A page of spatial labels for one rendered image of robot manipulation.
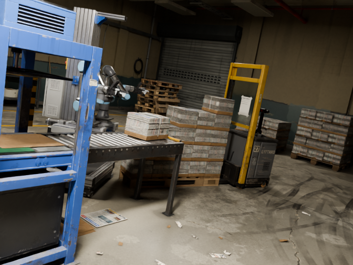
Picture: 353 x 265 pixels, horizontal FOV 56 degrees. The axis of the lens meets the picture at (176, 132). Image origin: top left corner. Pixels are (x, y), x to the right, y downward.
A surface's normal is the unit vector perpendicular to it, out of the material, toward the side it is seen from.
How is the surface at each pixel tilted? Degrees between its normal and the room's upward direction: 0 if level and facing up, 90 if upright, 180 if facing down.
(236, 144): 90
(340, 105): 90
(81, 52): 90
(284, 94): 90
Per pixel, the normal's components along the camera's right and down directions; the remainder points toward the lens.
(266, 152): 0.51, 0.22
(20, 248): 0.76, 0.23
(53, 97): -0.11, 0.14
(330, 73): -0.62, 0.01
